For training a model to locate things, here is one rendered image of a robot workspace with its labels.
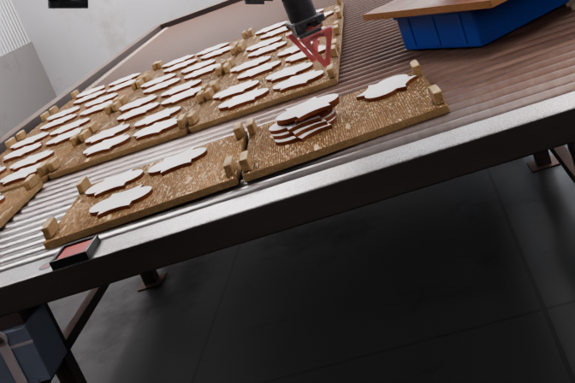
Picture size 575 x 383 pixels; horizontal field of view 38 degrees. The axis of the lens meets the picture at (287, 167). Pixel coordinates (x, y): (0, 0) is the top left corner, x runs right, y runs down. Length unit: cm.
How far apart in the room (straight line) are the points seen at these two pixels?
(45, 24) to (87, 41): 36
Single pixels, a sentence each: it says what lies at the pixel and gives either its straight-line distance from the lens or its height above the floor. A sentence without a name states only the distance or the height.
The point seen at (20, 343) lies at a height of 80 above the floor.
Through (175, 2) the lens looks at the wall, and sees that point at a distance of 659.
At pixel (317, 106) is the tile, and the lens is 169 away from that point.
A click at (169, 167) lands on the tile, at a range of 182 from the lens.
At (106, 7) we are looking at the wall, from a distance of 674.
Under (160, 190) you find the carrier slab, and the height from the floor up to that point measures 94.
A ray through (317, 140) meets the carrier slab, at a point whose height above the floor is 94.
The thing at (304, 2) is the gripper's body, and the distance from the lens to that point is 167.
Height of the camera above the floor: 137
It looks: 16 degrees down
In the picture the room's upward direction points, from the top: 21 degrees counter-clockwise
